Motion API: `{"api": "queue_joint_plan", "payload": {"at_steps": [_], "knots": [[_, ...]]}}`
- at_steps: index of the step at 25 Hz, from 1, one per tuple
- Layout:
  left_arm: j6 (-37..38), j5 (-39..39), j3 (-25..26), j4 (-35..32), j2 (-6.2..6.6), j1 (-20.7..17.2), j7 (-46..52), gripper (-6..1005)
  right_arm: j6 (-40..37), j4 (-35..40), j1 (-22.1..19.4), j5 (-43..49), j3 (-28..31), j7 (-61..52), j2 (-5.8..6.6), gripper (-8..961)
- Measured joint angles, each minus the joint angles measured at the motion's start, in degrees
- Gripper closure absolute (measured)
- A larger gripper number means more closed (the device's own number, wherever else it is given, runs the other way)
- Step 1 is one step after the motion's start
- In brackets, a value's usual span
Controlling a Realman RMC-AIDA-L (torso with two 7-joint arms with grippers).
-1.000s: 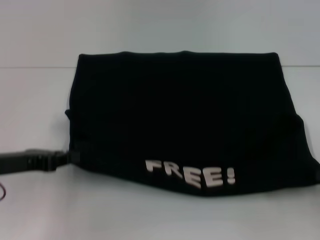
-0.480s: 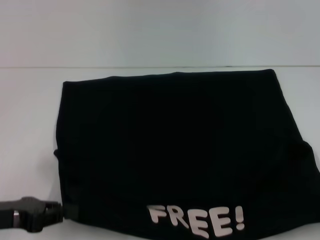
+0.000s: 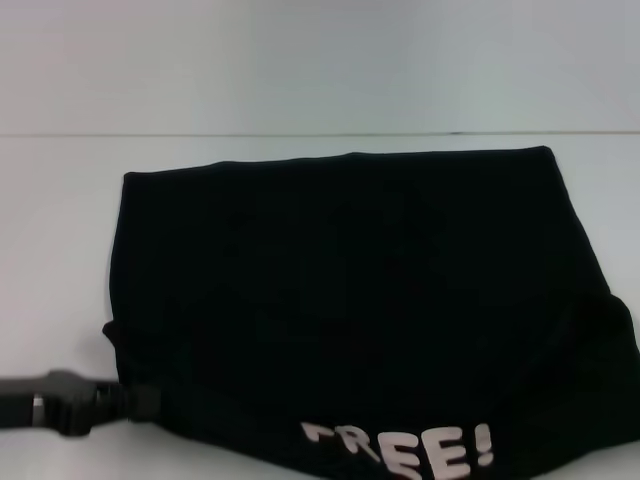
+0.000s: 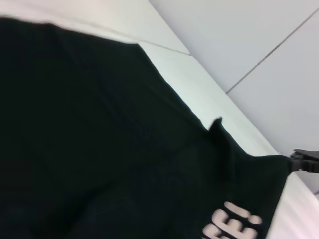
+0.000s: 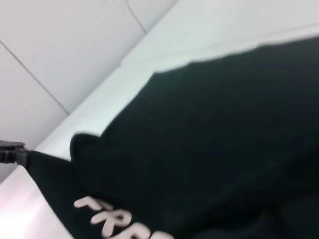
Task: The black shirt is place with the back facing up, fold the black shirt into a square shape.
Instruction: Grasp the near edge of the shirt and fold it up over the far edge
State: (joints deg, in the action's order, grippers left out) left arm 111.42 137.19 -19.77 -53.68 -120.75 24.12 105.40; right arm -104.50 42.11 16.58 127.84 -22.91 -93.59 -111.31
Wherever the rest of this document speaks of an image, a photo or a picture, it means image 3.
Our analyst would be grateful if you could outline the black t-shirt with pink print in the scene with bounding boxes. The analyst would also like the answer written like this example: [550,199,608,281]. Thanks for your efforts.
[102,144,640,480]

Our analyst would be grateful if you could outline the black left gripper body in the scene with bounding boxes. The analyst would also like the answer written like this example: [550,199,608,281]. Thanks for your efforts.
[0,368,124,438]

